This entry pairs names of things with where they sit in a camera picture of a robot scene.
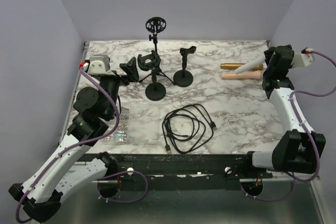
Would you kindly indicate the white grey microphone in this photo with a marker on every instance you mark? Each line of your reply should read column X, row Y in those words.
column 253, row 64

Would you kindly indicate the black round-base shockmount stand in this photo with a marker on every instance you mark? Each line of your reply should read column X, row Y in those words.
column 155, row 91

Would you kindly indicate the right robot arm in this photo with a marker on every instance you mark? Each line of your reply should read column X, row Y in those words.
column 300, row 148

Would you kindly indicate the black tripod shockmount stand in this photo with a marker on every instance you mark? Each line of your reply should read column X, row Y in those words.
column 154, row 26

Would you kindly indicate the pink microphone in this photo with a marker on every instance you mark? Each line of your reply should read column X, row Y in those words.
column 242, row 76

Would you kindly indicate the black round-base clip stand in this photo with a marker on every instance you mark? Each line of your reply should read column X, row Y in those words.
column 184, row 78

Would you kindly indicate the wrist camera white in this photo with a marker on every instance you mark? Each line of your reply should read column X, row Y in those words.
column 303, row 59
column 97, row 65

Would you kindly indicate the black mounting rail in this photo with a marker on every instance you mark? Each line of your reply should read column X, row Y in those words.
column 192, row 172

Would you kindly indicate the clear plastic screw box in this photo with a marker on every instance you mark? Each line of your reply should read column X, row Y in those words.
column 139, row 124

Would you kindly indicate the gold microphone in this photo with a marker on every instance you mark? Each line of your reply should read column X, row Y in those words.
column 234, row 66

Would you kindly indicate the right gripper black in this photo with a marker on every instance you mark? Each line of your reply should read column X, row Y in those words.
column 268, row 53

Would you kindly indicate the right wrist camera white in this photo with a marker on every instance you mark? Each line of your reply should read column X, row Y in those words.
column 303, row 59

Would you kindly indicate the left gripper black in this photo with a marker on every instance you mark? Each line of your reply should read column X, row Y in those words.
column 130, row 69

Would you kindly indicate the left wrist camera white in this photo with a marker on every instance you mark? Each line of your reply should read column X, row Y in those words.
column 97, row 65

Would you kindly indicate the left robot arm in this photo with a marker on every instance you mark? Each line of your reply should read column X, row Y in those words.
column 41, row 196

